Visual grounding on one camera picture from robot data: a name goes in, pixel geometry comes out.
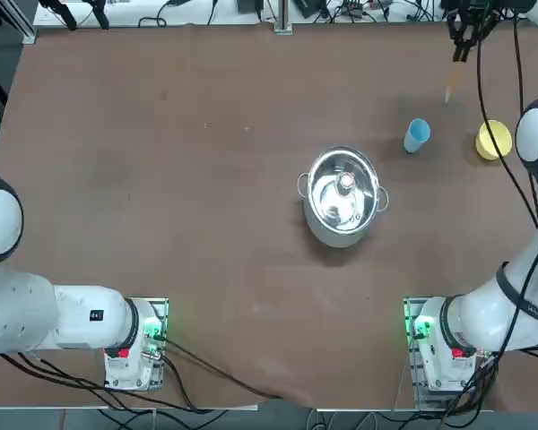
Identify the orange cup brush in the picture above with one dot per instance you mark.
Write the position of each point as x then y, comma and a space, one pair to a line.
451, 83

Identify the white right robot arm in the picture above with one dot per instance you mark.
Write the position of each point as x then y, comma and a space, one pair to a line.
497, 322

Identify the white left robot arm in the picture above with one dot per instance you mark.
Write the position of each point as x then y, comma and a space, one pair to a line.
27, 309

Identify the blue plastic cup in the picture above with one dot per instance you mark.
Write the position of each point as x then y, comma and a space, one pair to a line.
416, 136

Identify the large black power brick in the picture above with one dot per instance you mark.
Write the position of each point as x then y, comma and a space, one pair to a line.
311, 8

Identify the glass pot lid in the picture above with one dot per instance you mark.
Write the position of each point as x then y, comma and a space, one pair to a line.
332, 201

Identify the steel electric cooking pot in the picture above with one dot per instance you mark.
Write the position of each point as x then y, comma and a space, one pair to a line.
332, 239

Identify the black stand leg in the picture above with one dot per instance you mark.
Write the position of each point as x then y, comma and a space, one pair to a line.
101, 18
67, 18

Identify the aluminium frame post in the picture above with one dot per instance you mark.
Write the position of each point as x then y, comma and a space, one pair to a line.
283, 18

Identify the aluminium frame profile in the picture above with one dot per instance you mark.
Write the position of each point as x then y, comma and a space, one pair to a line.
24, 31

